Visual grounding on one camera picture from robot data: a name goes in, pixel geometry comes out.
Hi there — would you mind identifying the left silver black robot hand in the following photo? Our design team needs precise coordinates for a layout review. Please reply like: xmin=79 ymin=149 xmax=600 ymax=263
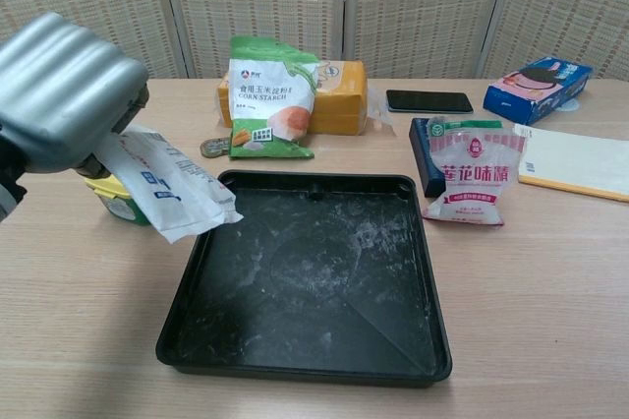
xmin=0 ymin=13 xmax=150 ymax=179

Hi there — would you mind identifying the white snack pouch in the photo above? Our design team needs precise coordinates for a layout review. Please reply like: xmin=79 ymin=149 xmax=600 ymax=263
xmin=97 ymin=124 xmax=245 ymax=245

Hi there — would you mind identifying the green white corn starch bag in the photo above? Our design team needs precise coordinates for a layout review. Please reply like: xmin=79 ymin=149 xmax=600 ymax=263
xmin=228 ymin=35 xmax=323 ymax=160

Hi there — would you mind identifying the black square plastic tray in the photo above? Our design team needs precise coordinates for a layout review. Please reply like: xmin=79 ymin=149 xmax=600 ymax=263
xmin=155 ymin=169 xmax=454 ymax=375

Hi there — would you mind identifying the red white seasoning packet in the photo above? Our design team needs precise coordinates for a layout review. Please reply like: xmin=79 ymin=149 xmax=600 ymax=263
xmin=421 ymin=113 xmax=528 ymax=229

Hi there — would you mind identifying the yellow lidded green container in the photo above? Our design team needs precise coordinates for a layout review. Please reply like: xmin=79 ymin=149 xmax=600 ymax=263
xmin=84 ymin=173 xmax=151 ymax=227

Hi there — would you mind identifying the round metal badge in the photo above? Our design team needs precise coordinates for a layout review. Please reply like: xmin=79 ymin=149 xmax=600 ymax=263
xmin=199 ymin=137 xmax=232 ymax=159

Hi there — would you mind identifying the yellow tissue pack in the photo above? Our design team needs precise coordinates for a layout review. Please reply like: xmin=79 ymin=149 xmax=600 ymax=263
xmin=217 ymin=59 xmax=397 ymax=136

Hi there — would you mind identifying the woven bamboo folding screen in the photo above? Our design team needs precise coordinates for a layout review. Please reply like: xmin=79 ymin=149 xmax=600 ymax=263
xmin=0 ymin=0 xmax=629 ymax=81

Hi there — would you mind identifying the black smartphone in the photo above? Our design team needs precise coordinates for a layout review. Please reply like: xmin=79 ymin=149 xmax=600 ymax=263
xmin=385 ymin=90 xmax=475 ymax=114

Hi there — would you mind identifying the dark blue narrow box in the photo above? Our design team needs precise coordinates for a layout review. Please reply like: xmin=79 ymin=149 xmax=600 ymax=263
xmin=409 ymin=117 xmax=502 ymax=199

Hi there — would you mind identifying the blue cookie box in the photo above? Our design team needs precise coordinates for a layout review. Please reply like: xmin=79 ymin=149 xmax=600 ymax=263
xmin=483 ymin=57 xmax=595 ymax=126

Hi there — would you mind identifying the white notepad with yellow edge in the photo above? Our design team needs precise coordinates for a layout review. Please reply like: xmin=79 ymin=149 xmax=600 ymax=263
xmin=513 ymin=123 xmax=629 ymax=203

